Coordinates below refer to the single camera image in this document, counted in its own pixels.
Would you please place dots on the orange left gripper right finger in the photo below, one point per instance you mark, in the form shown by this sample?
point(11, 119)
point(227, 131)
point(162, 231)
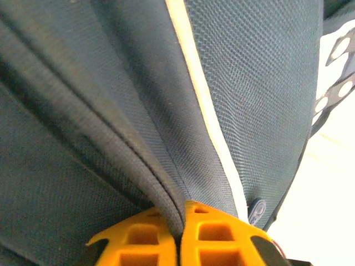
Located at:
point(188, 249)

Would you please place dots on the navy blue backpack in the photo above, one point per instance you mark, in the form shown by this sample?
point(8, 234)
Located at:
point(111, 110)

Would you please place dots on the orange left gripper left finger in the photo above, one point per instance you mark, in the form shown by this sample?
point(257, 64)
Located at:
point(166, 249)

